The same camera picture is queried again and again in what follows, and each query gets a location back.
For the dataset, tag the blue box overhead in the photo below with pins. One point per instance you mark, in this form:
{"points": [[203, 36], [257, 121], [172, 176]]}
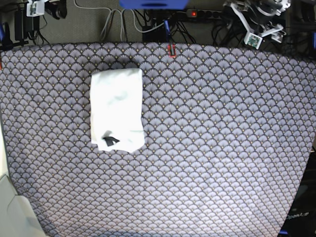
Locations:
{"points": [[154, 4]]}

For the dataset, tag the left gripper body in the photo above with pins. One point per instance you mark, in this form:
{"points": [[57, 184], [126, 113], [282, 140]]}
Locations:
{"points": [[256, 17]]}

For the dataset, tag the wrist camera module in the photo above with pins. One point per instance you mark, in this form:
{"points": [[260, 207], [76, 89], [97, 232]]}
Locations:
{"points": [[252, 40], [35, 8]]}

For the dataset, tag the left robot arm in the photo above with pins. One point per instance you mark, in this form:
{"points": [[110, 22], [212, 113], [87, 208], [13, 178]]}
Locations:
{"points": [[256, 17]]}

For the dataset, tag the black power strip red light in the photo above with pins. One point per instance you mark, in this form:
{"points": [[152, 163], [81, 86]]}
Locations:
{"points": [[203, 14]]}

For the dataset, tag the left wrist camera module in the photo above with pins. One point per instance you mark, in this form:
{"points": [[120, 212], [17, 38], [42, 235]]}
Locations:
{"points": [[252, 40]]}

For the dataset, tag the white printed T-shirt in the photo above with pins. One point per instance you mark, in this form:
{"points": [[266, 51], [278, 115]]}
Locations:
{"points": [[116, 110]]}

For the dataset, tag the red black table clamp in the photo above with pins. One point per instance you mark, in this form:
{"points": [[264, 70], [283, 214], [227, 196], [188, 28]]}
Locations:
{"points": [[171, 50]]}

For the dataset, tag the patterned grey fan tablecloth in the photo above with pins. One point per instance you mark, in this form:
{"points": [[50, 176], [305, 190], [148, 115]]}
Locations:
{"points": [[228, 134]]}

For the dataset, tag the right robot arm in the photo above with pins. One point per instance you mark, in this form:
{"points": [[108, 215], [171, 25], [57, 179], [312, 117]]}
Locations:
{"points": [[58, 9]]}

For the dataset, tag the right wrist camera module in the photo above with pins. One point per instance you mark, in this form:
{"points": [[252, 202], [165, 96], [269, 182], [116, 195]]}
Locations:
{"points": [[35, 8]]}

